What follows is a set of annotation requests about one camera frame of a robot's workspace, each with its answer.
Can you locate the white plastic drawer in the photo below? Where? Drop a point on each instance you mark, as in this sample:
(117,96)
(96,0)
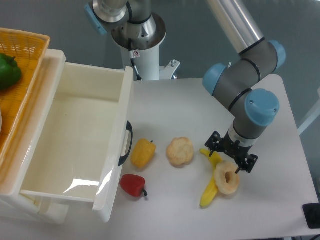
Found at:
(76,160)

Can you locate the white plate edge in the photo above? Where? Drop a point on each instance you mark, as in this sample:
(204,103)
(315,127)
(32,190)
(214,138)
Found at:
(1,120)

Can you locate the beige flower-shaped bread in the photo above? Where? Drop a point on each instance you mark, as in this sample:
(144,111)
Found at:
(180,151)

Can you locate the yellow toy banana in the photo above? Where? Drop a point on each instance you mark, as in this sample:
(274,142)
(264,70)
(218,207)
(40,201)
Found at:
(211,189)

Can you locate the orange plastic basket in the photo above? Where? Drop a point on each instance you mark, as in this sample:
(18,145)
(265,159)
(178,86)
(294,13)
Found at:
(28,49)

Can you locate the white drawer cabinet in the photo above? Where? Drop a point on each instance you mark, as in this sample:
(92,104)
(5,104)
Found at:
(13,203)

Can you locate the black device at edge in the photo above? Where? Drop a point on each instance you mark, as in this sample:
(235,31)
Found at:
(312,215)

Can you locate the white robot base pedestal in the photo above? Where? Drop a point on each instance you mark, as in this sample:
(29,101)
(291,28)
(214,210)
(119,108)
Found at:
(140,49)

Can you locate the beige ring donut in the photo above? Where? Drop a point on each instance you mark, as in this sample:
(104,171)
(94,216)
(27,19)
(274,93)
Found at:
(226,178)

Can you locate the green toy bell pepper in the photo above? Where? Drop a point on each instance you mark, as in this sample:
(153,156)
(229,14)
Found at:
(10,73)

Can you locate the red toy bell pepper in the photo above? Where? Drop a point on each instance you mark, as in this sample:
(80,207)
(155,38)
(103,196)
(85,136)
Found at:
(134,185)

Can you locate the black drawer handle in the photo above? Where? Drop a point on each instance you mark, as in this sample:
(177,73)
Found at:
(127,144)

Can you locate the white frame at right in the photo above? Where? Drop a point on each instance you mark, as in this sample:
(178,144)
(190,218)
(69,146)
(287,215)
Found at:
(310,116)

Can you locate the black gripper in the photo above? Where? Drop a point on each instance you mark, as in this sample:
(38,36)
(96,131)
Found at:
(239,154)

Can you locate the yellow toy bell pepper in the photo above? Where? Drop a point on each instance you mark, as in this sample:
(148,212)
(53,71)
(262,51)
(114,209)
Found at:
(143,153)

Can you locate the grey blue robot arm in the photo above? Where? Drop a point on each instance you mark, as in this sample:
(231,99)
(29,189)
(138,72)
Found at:
(232,86)

